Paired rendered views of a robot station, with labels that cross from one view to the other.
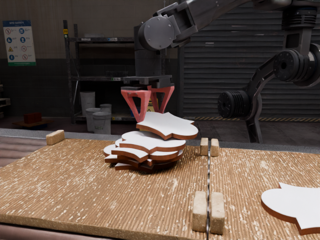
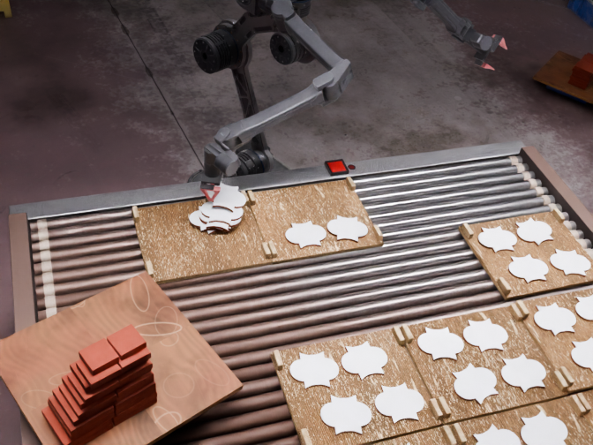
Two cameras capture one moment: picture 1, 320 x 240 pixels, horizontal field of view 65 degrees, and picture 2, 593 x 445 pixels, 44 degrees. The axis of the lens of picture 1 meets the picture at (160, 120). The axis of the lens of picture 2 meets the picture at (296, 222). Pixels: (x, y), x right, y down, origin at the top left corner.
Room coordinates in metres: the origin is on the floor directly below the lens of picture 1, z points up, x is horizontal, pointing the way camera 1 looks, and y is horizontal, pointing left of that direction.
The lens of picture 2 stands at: (-1.15, 0.86, 2.72)
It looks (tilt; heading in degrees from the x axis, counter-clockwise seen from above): 43 degrees down; 325
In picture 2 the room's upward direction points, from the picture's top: 8 degrees clockwise
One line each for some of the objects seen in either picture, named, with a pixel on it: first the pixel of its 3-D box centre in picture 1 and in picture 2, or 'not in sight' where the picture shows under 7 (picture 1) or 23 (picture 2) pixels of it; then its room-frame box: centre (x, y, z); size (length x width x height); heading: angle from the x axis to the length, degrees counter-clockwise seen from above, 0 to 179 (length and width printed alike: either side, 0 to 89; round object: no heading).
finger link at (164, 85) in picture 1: (155, 98); not in sight; (0.58, 0.01, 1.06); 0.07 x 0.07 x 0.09; 57
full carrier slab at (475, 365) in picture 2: not in sight; (481, 358); (-0.37, -0.45, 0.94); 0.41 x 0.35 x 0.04; 78
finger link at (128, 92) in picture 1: (143, 101); (211, 188); (0.54, 0.04, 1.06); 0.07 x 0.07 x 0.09; 57
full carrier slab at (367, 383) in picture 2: not in sight; (355, 385); (-0.28, -0.04, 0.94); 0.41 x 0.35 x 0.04; 78
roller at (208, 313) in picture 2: not in sight; (346, 288); (0.08, -0.24, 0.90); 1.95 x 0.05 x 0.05; 78
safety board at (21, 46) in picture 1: (19, 43); not in sight; (5.34, 2.90, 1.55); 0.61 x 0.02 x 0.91; 86
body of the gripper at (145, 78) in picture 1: (148, 67); (212, 168); (0.56, 0.03, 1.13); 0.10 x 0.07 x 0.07; 147
